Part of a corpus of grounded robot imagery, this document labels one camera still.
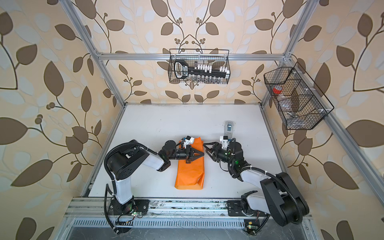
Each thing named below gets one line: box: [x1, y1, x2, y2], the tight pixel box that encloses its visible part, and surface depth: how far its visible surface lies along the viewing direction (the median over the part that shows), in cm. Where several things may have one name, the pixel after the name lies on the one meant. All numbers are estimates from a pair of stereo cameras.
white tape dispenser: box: [224, 120, 234, 139], surface depth 104 cm
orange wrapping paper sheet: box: [175, 137, 205, 190], surface depth 81 cm
